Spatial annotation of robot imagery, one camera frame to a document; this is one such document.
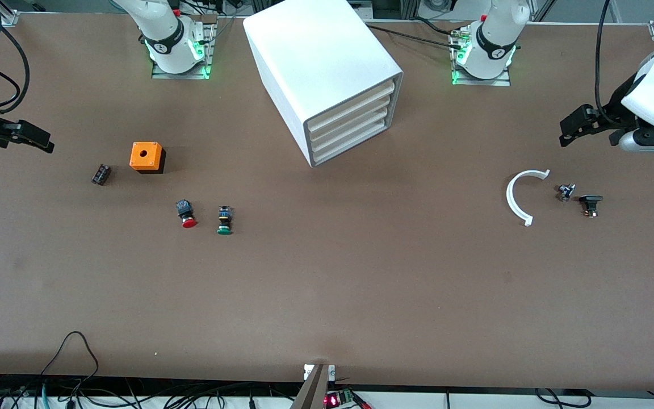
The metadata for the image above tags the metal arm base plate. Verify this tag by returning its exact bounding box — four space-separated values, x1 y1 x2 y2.
451 31 512 87
151 23 215 80

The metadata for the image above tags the black cable under table edge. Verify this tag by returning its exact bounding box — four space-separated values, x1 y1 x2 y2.
534 388 594 408

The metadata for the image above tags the white curved plastic arc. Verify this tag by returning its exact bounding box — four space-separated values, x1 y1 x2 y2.
506 169 551 227

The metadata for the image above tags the green mushroom push button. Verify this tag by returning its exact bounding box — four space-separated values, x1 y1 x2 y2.
216 206 234 236

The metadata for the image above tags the circuit board with red light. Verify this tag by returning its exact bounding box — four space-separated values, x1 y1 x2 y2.
324 389 372 409

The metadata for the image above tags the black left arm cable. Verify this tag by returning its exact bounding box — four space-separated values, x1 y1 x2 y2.
595 0 623 128

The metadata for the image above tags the white mounting bracket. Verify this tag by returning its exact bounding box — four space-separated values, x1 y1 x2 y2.
303 364 336 381

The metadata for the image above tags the black cable on table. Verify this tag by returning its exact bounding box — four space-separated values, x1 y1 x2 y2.
367 24 467 47

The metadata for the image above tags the black looped cable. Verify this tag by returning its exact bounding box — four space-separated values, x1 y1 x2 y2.
40 331 100 398

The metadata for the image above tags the grey angled post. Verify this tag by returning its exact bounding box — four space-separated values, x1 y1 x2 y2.
290 364 330 409

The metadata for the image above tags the orange box with hole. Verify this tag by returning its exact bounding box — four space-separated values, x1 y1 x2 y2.
129 141 166 174

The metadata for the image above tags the red mushroom push button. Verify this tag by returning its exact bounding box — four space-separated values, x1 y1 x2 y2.
175 199 198 229

